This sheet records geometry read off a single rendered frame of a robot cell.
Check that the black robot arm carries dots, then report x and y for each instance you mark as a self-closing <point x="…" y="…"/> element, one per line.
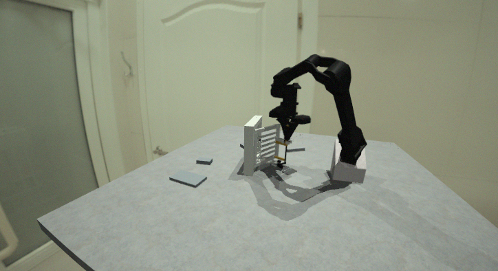
<point x="336" y="79"/>

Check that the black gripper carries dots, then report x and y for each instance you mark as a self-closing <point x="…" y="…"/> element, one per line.
<point x="295" y="119"/>

